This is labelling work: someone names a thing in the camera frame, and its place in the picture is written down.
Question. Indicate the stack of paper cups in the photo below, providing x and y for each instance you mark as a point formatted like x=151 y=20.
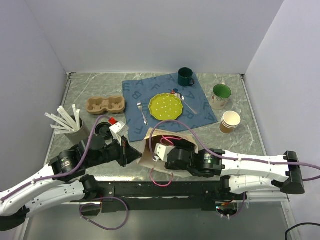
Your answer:
x=229 y=121

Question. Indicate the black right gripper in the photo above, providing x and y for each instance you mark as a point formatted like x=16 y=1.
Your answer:
x=188 y=148

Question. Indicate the white wrapped straws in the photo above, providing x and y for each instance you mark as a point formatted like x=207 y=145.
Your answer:
x=66 y=124

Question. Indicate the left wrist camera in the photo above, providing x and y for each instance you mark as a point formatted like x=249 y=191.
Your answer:
x=118 y=129

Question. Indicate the dark green mug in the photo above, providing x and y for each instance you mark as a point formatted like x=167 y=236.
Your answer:
x=185 y=77

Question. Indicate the small santa figurine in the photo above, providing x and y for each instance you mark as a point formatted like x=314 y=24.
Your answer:
x=176 y=93

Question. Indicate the yellow-green scalloped plate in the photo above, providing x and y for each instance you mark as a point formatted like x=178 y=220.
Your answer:
x=165 y=106

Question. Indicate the silver fork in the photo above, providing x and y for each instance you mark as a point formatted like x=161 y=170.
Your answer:
x=140 y=107

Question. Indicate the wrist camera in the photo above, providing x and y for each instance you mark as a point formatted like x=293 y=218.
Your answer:
x=118 y=129
x=161 y=152

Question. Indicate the blue letter placemat cloth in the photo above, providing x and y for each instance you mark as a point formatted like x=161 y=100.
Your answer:
x=197 y=111

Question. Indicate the grey straw holder cup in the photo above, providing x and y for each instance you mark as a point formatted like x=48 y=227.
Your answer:
x=82 y=134

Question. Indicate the aluminium frame rail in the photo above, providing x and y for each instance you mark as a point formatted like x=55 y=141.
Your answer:
x=267 y=195

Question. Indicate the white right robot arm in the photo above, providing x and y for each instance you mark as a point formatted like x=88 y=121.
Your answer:
x=238 y=173

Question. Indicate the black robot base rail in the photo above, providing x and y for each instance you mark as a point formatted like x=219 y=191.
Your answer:
x=179 y=195

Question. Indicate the white green floral mug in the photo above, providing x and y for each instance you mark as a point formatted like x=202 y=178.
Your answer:
x=220 y=96

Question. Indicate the kraft paper takeout bag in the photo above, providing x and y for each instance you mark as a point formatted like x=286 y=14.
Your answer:
x=166 y=138

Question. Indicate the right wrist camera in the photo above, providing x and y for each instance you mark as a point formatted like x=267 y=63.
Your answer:
x=161 y=152

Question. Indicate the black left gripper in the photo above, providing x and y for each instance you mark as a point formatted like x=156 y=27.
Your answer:
x=127 y=154

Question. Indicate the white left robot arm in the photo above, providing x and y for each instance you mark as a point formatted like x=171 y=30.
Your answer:
x=63 y=179

